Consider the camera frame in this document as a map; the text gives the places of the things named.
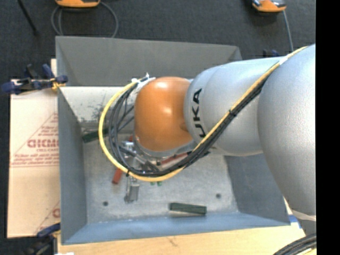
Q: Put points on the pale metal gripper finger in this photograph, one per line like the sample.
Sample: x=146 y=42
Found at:
x=135 y=191
x=128 y=194

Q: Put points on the grey metal bin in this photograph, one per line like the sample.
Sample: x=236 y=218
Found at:
x=164 y=193

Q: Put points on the dark green flat block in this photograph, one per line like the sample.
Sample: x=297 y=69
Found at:
x=188 y=209
x=91 y=136

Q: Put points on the brown cardboard board red print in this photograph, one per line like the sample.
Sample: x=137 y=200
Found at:
x=32 y=185

